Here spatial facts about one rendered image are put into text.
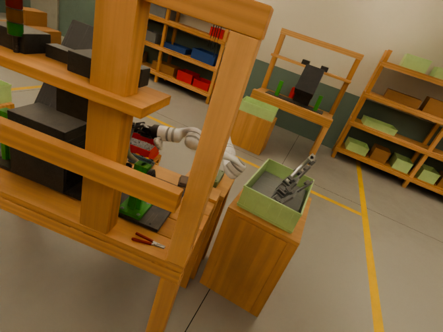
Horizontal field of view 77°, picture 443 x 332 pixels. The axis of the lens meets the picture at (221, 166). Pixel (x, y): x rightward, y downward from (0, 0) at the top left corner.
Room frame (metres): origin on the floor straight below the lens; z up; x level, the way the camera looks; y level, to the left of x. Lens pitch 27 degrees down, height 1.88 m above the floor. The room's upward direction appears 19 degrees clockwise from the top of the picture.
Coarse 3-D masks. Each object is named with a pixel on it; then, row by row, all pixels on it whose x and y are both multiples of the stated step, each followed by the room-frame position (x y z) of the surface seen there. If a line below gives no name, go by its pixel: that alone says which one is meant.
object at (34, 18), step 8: (24, 8) 6.45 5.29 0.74; (32, 8) 6.78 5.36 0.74; (24, 16) 6.23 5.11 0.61; (32, 16) 6.40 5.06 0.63; (40, 16) 6.60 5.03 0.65; (24, 24) 6.23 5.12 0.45; (32, 24) 6.39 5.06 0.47; (40, 24) 6.60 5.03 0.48; (48, 32) 6.37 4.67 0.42; (56, 32) 6.60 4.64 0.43; (56, 40) 6.60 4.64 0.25
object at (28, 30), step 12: (0, 24) 1.03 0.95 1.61; (0, 36) 1.03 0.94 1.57; (12, 36) 1.02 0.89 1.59; (24, 36) 1.02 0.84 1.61; (36, 36) 1.07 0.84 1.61; (48, 36) 1.13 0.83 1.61; (12, 48) 1.02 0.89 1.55; (24, 48) 1.02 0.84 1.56; (36, 48) 1.07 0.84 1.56; (72, 60) 1.00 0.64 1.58; (84, 60) 0.99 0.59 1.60; (84, 72) 0.99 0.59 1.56
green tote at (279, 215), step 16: (272, 160) 2.20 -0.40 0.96; (256, 176) 1.92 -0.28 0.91; (304, 176) 2.12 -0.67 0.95; (256, 192) 1.60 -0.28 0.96; (256, 208) 1.60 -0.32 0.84; (272, 208) 1.57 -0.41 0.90; (288, 208) 1.54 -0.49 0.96; (304, 208) 1.60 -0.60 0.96; (272, 224) 1.56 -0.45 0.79; (288, 224) 1.53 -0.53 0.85
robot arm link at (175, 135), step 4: (172, 128) 1.24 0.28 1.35; (176, 128) 1.24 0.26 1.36; (180, 128) 1.24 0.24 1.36; (184, 128) 1.24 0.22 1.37; (188, 128) 1.24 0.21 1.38; (192, 128) 1.24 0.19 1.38; (196, 128) 1.25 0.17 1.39; (168, 132) 1.22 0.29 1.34; (172, 132) 1.22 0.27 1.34; (176, 132) 1.22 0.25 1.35; (180, 132) 1.23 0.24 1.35; (184, 132) 1.24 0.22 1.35; (196, 132) 1.23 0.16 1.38; (200, 132) 1.25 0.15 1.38; (168, 136) 1.21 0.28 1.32; (172, 136) 1.21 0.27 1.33; (176, 136) 1.21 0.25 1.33; (180, 136) 1.22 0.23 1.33; (184, 136) 1.26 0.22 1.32; (168, 140) 1.22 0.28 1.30; (172, 140) 1.21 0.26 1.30; (176, 140) 1.21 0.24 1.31; (180, 140) 1.23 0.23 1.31
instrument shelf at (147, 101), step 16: (0, 48) 1.00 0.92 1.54; (0, 64) 0.93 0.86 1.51; (16, 64) 0.92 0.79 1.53; (32, 64) 0.95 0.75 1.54; (48, 64) 1.00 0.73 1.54; (64, 64) 1.06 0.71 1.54; (48, 80) 0.91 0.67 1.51; (64, 80) 0.91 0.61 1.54; (80, 80) 0.94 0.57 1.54; (96, 96) 0.89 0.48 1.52; (112, 96) 0.90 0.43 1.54; (128, 96) 0.95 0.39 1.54; (144, 96) 1.00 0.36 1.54; (160, 96) 1.07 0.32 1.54; (128, 112) 0.88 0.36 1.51; (144, 112) 0.90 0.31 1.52
